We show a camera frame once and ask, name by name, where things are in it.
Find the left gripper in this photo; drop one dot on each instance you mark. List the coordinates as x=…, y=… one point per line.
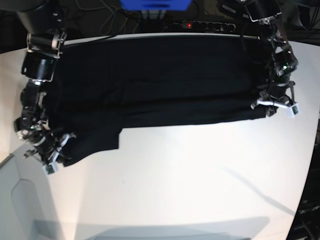
x=276, y=96

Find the black power strip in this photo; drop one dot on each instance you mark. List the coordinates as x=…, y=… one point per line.
x=207, y=26

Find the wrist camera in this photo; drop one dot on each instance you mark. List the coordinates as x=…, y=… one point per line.
x=293, y=110
x=50, y=168

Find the blue plastic box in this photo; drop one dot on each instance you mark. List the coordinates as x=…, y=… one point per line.
x=170, y=5

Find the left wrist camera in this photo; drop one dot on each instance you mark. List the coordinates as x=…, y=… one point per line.
x=293, y=110

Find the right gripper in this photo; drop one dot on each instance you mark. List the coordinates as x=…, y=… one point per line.
x=47, y=148

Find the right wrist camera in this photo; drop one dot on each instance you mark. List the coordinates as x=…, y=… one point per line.
x=50, y=168

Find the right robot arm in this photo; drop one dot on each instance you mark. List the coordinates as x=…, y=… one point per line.
x=43, y=20

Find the black T-shirt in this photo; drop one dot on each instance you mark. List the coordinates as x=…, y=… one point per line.
x=99, y=89

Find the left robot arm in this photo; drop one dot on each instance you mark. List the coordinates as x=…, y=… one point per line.
x=267, y=14

